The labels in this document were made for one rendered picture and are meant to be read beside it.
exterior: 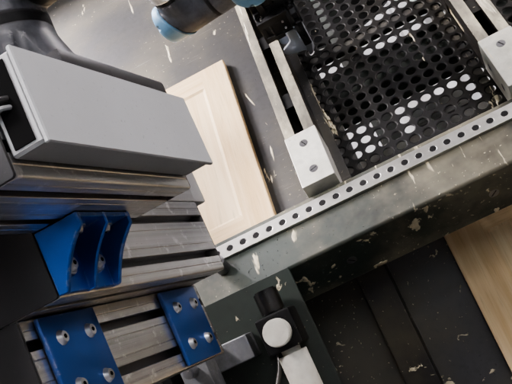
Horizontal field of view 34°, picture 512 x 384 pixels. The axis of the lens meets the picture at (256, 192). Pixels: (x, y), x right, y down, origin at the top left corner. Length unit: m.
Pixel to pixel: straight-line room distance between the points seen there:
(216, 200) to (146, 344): 0.74
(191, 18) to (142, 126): 0.81
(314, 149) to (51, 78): 0.93
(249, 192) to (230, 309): 0.25
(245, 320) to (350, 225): 0.23
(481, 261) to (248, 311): 0.46
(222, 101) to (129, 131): 1.09
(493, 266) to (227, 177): 0.52
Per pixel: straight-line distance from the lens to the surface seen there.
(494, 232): 1.59
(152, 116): 0.68
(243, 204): 1.52
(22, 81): 0.54
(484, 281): 1.59
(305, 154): 1.45
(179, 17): 1.45
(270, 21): 1.60
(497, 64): 1.46
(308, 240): 1.38
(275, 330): 1.28
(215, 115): 1.70
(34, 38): 0.91
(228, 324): 1.39
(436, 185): 1.36
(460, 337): 1.61
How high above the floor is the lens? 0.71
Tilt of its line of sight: 10 degrees up
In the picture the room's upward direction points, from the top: 25 degrees counter-clockwise
